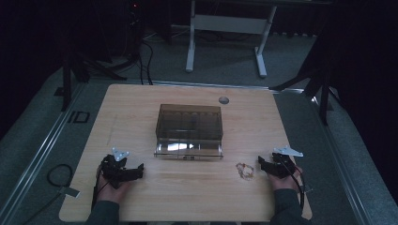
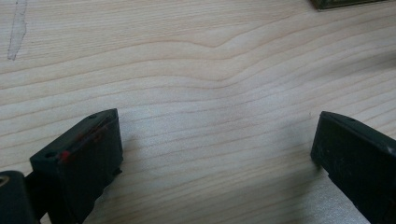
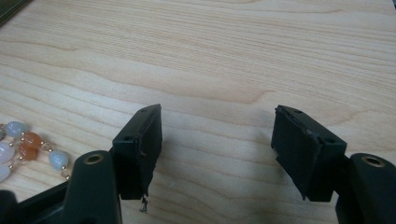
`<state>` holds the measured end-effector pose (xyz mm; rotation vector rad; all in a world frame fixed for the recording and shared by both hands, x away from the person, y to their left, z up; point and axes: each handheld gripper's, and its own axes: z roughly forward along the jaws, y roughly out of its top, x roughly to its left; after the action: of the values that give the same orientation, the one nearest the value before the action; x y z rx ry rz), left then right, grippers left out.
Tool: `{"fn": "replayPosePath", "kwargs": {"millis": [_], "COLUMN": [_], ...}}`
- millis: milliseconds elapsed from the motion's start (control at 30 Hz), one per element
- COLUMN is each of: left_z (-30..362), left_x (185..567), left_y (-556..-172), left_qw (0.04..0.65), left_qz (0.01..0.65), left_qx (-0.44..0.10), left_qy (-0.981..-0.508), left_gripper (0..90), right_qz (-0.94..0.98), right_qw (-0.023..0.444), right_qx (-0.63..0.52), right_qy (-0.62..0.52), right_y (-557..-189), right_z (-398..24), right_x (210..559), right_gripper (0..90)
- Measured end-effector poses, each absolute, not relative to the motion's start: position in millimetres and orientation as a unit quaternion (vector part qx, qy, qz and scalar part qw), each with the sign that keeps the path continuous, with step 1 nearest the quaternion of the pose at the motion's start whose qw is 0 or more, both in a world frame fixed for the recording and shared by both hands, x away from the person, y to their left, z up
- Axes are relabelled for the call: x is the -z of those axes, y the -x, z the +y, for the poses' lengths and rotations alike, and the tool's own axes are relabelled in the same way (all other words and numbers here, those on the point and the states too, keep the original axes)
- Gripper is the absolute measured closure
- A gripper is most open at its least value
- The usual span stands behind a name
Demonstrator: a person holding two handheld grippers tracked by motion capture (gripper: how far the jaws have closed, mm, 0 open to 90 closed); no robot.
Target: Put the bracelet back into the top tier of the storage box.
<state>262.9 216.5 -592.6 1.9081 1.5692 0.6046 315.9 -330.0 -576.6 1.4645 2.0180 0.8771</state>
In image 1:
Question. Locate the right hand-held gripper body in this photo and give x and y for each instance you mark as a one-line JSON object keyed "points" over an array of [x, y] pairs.
{"points": [[281, 165]]}

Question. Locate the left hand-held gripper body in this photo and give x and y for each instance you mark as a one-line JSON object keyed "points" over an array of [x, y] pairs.
{"points": [[113, 168]]}

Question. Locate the small clear plastic piece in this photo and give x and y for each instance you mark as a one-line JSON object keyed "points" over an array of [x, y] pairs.
{"points": [[245, 172]]}

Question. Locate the transparent brown drawer box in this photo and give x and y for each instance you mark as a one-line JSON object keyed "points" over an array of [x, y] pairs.
{"points": [[189, 131]]}

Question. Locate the person's right hand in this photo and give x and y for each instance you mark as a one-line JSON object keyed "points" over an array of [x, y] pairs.
{"points": [[285, 183]]}

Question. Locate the person's left hand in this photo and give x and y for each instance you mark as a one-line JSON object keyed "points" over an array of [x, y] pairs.
{"points": [[113, 193]]}

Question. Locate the grey tape strip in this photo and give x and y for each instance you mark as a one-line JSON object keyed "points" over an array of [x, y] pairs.
{"points": [[69, 191]]}

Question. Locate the grey table grommet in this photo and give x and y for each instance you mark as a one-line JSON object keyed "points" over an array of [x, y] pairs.
{"points": [[223, 100]]}

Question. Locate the black tripod stand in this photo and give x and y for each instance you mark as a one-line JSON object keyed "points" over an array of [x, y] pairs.
{"points": [[316, 81], [78, 68]]}

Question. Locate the black device with red light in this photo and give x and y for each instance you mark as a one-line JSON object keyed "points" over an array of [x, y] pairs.
{"points": [[135, 18]]}

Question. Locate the metal floor rail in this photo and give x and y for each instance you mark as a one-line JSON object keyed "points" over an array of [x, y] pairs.
{"points": [[341, 168], [37, 150]]}

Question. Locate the white desk frame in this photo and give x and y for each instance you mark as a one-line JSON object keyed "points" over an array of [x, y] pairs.
{"points": [[228, 24]]}

